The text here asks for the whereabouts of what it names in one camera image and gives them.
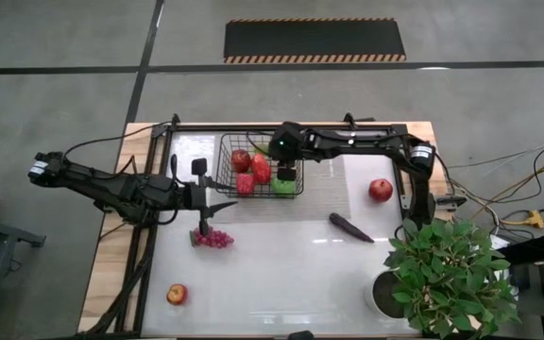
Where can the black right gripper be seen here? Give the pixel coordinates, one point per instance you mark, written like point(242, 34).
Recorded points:
point(288, 141)

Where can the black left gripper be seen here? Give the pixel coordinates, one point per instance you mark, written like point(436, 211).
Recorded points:
point(192, 196)

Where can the large green cucumber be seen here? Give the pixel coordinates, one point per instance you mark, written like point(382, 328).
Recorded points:
point(262, 150)

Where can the red grape bunch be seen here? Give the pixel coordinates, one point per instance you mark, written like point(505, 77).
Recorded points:
point(213, 238)

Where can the dark red apple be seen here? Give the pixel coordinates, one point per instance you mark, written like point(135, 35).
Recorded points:
point(241, 160)

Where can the dark purple carrot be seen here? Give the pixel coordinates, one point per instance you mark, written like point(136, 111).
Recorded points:
point(350, 227)

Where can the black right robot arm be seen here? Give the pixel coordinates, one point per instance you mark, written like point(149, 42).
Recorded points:
point(376, 141)

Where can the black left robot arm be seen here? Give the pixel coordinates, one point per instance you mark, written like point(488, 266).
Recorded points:
point(111, 189)

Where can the red yellow peach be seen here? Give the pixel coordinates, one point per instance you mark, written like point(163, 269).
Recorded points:
point(177, 294)

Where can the black hazard-striped floor mat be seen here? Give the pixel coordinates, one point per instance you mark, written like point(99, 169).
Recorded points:
point(314, 38)

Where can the white plant pot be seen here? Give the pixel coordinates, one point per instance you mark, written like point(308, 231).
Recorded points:
point(380, 295)

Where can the grey metal stand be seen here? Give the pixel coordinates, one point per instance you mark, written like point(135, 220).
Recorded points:
point(7, 231)

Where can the green leafy potted plant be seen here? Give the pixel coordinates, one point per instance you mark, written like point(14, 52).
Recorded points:
point(451, 278)

